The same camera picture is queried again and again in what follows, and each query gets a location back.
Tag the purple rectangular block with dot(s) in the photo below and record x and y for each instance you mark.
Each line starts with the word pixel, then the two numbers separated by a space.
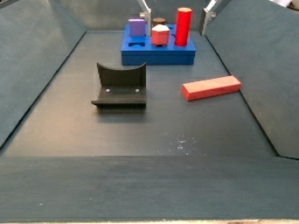
pixel 137 27

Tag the red rectangular block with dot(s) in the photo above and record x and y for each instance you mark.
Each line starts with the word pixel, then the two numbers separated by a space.
pixel 207 88

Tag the red pentagon block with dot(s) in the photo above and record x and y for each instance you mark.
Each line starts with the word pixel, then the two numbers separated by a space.
pixel 161 35

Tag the red tall cylinder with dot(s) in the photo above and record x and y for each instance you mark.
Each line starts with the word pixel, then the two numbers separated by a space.
pixel 182 28

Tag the blue shape sorter board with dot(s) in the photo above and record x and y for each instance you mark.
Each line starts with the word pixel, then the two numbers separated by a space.
pixel 138 51

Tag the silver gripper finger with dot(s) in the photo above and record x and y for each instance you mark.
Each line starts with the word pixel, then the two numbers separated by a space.
pixel 146 14
pixel 207 15

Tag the black curved fixture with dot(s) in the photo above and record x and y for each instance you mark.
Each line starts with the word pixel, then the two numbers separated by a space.
pixel 122 86

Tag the brown cylinder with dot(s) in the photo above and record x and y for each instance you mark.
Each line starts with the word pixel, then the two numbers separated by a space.
pixel 158 21

